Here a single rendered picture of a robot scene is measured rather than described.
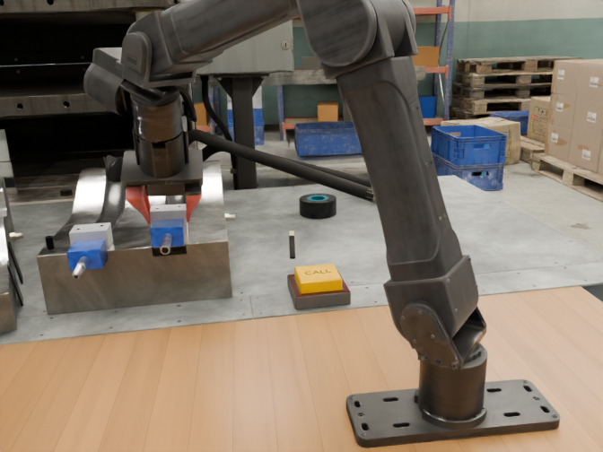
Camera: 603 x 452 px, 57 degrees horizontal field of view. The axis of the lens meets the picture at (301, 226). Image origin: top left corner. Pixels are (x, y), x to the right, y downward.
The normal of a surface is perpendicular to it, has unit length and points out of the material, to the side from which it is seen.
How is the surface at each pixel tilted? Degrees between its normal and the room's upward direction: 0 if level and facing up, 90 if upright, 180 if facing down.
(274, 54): 90
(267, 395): 0
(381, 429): 0
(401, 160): 89
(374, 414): 0
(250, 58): 90
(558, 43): 90
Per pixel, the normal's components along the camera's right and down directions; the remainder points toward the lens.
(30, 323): -0.03, -0.95
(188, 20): -0.41, 0.19
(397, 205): -0.60, 0.27
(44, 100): 0.16, 0.31
